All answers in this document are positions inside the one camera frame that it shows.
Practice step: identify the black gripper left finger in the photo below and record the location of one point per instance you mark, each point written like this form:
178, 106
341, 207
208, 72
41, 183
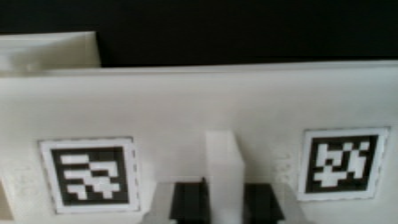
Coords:
190, 203

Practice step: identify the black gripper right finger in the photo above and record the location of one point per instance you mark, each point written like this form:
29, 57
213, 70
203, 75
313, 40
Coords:
261, 208

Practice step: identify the white cabinet door with knob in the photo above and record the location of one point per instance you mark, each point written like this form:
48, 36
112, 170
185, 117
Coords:
160, 105

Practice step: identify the white cabinet body box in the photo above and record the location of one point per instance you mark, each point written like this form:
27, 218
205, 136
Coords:
46, 51

